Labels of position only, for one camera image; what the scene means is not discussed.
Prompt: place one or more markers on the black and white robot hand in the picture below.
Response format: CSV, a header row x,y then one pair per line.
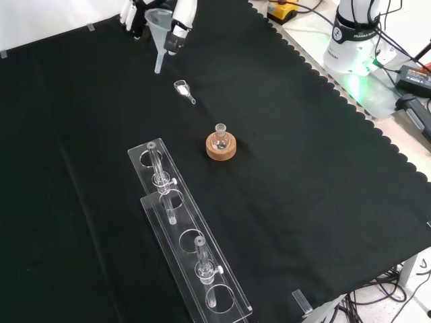
x,y
185,13

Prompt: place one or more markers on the clear plastic funnel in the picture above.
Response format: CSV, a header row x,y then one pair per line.
x,y
160,27

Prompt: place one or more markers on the clear cloth clip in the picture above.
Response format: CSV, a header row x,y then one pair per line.
x,y
302,301
3,54
91,27

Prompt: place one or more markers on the clear acrylic funnel stand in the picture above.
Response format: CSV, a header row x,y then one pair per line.
x,y
175,220

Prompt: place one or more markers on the white table leg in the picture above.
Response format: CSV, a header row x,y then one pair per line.
x,y
408,272

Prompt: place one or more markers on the black handheld device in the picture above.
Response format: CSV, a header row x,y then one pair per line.
x,y
414,108

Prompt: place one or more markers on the yellow stop button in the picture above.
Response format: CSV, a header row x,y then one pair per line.
x,y
283,14

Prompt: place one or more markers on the black power adapter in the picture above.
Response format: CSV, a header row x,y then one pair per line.
x,y
414,80

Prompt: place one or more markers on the small glass weighing funnel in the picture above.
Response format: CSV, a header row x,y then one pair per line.
x,y
182,89

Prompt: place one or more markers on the black cloth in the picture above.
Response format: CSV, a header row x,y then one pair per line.
x,y
303,168

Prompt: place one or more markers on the small round-bottom glass flask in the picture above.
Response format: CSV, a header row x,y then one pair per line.
x,y
220,129

